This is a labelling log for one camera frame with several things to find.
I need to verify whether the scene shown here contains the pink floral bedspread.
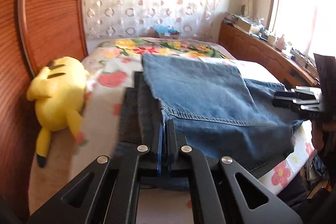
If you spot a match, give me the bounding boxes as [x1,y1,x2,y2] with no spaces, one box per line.
[97,38,234,59]

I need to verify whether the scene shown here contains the cardboard box on sideboard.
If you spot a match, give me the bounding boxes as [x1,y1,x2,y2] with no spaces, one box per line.
[236,18,261,35]

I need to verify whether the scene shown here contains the white floral towel blanket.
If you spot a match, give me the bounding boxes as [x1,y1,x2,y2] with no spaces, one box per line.
[29,47,315,223]

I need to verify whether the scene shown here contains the white jar on sideboard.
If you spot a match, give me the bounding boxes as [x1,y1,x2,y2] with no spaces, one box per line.
[267,34,277,47]

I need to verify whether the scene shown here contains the wooden sideboard cabinet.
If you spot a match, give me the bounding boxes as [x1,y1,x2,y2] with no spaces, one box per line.
[218,22,319,88]

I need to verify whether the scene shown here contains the window with wooden frame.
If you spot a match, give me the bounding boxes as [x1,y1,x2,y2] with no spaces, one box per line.
[268,0,335,59]

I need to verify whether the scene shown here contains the wooden louvered wardrobe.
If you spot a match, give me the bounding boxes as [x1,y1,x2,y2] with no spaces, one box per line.
[1,0,87,218]

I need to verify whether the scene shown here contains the blue denim jeans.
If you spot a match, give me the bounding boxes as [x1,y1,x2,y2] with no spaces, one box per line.
[114,54,302,177]

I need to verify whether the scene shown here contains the dark folded pants stack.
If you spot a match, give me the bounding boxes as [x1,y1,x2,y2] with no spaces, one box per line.
[119,72,162,145]

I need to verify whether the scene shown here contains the yellow pikachu plush toy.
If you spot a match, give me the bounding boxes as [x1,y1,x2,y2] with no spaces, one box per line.
[26,57,89,168]

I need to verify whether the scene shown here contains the cardboard box with blue items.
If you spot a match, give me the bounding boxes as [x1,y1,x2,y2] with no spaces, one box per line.
[154,24,180,40]

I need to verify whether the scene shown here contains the pink bottle on sideboard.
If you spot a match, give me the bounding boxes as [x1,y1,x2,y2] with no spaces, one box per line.
[275,35,286,51]

